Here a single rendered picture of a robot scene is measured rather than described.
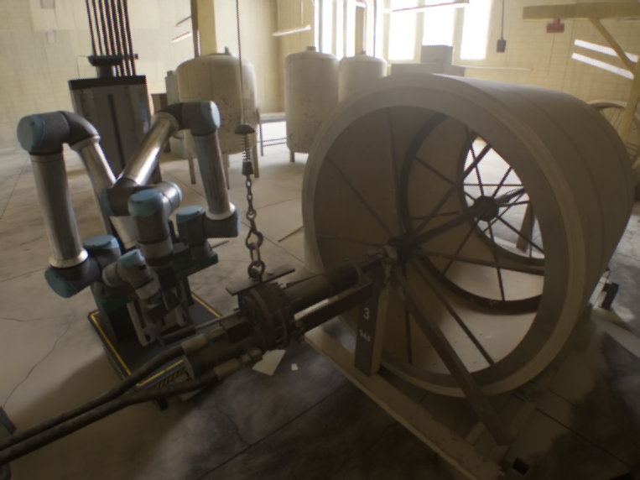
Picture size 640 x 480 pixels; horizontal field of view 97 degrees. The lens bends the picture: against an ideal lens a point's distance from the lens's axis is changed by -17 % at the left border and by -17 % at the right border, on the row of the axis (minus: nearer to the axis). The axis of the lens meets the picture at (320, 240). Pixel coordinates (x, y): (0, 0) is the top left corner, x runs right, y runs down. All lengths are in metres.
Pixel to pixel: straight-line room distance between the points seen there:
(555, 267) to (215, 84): 5.13
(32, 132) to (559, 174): 1.75
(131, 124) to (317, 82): 5.45
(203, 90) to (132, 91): 3.91
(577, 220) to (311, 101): 6.12
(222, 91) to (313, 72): 2.08
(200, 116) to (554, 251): 1.45
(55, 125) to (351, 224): 1.94
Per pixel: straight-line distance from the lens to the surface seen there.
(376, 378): 2.02
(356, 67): 7.85
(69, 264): 1.56
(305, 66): 6.99
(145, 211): 0.91
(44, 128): 1.36
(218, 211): 1.72
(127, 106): 1.85
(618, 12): 7.55
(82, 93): 1.76
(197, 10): 10.19
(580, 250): 1.35
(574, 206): 1.32
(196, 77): 5.72
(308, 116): 7.00
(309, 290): 1.32
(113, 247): 1.68
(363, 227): 2.63
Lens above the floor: 1.71
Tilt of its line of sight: 26 degrees down
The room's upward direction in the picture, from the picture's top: straight up
